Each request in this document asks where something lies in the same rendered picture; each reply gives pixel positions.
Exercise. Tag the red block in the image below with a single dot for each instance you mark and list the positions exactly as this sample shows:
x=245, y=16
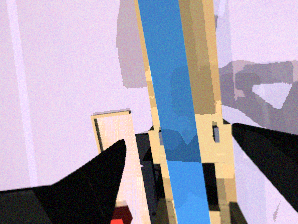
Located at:
x=121, y=215

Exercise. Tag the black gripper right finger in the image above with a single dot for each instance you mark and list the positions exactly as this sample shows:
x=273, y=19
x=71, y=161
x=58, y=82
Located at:
x=275, y=153

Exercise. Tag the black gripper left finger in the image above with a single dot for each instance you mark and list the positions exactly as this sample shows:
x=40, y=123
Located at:
x=86, y=196

